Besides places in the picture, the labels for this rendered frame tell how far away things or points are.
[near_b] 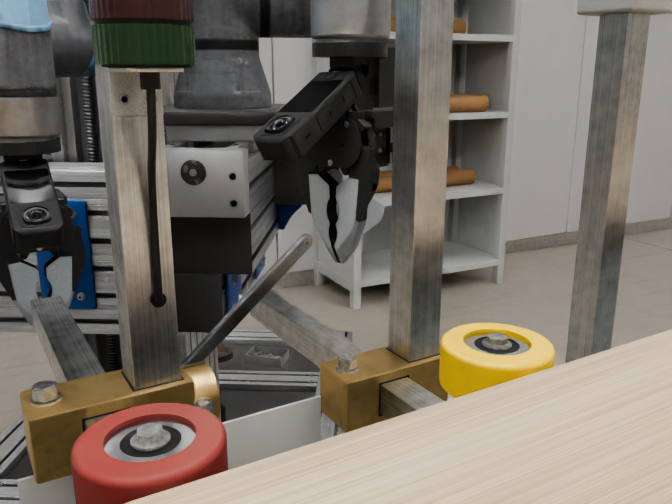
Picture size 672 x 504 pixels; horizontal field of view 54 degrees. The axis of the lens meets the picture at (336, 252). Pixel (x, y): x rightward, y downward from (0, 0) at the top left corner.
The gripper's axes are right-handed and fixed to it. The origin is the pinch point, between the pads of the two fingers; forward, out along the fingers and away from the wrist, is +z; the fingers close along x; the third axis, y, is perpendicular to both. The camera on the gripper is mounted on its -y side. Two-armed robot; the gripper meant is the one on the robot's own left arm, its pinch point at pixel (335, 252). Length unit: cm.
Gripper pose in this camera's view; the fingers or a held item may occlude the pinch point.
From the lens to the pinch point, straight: 66.2
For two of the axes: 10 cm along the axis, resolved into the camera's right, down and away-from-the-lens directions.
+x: -7.8, -1.7, 6.1
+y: 6.3, -2.1, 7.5
